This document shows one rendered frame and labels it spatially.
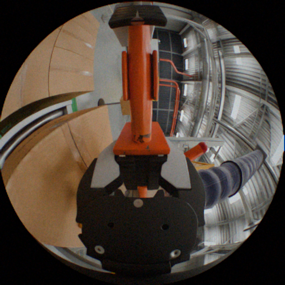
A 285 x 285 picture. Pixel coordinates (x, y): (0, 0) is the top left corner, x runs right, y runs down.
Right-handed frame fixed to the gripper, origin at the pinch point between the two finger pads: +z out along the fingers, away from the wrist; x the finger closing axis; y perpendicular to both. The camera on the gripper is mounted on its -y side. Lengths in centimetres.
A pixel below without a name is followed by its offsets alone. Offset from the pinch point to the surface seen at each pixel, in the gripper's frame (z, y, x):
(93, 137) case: 6.4, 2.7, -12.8
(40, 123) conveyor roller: 9, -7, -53
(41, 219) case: -15.6, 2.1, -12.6
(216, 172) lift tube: 3.5, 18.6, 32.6
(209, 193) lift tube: -4.4, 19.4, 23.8
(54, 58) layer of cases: 23, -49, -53
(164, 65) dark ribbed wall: 1011, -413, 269
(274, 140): -18, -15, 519
